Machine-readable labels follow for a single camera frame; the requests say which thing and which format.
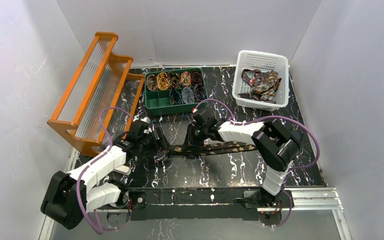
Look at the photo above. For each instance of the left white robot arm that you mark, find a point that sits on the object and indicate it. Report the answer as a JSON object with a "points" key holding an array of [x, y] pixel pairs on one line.
{"points": [[73, 196]]}

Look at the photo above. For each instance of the dark red rolled tie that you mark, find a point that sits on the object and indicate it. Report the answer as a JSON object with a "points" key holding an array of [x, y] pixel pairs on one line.
{"points": [[196, 77]]}

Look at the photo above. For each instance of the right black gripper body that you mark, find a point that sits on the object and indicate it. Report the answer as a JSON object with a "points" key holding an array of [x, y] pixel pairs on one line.
{"points": [[192, 140]]}

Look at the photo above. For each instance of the light blue rolled tie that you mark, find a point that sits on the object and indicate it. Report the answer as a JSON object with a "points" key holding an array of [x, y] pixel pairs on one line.
{"points": [[187, 95]]}

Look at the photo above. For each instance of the dark blue rolled tie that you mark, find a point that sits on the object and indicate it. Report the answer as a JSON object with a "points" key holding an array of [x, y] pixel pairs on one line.
{"points": [[199, 92]]}

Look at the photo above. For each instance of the white oblong object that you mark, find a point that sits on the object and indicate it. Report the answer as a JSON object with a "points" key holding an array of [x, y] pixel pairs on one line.
{"points": [[123, 169]]}

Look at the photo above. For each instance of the black base bar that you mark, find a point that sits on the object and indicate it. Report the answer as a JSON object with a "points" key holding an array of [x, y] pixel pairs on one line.
{"points": [[191, 203]]}

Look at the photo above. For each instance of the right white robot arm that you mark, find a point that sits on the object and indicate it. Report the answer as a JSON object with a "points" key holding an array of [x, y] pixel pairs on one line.
{"points": [[276, 144]]}

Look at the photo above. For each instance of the dark multicolour rolled tie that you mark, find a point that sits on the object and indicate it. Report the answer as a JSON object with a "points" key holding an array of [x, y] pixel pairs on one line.
{"points": [[175, 97]]}

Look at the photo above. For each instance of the aluminium rail frame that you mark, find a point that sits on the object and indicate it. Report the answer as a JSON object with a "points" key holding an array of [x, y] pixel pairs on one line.
{"points": [[294, 199]]}

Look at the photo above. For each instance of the orange wooden rack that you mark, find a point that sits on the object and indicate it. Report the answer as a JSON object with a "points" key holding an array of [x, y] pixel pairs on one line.
{"points": [[101, 82]]}

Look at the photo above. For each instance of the white plastic basket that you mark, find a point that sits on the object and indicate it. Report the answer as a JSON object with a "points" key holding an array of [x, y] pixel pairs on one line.
{"points": [[248, 59]]}

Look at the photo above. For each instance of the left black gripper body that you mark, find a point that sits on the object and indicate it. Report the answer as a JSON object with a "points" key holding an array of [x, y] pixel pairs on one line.
{"points": [[155, 135]]}

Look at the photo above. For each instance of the patterned ties in basket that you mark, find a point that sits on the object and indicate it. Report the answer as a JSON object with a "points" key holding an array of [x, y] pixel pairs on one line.
{"points": [[264, 85]]}

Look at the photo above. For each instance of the orange rolled tie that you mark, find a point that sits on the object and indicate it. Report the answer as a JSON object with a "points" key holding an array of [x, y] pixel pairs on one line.
{"points": [[185, 79]]}

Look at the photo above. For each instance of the dark floral tie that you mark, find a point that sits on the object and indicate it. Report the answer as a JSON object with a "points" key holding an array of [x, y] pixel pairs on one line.
{"points": [[199, 148]]}

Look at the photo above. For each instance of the dark brown rolled tie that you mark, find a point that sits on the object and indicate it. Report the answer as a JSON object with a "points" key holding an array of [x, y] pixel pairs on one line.
{"points": [[174, 80]]}

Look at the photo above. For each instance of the green compartment tray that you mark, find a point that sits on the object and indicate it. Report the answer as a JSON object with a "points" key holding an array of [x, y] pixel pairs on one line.
{"points": [[158, 102]]}

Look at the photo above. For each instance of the yellow rolled tie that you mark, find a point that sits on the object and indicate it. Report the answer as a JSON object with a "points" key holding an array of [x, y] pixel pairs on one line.
{"points": [[162, 81]]}

